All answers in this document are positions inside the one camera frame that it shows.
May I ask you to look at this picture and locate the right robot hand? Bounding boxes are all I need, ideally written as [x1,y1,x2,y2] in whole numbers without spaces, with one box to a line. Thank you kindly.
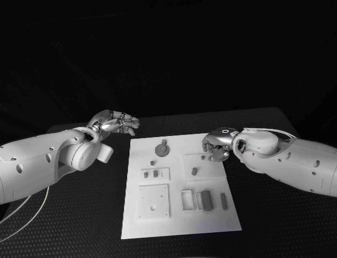
[200,126,241,162]

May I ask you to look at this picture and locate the white task board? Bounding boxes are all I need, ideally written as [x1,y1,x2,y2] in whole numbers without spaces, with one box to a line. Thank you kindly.
[120,133,242,240]

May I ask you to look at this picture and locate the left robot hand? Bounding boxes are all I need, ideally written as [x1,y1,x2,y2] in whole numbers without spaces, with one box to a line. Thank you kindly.
[85,109,140,137]

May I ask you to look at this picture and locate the grey gear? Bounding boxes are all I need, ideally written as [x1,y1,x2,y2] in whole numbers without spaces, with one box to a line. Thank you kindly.
[154,144,170,157]

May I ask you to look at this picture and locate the large grey block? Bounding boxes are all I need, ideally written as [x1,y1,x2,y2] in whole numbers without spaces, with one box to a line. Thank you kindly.
[200,190,215,211]

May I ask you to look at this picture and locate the white cable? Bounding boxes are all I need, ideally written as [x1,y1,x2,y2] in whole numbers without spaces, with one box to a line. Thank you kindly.
[0,195,33,235]
[242,127,298,141]
[0,186,51,250]

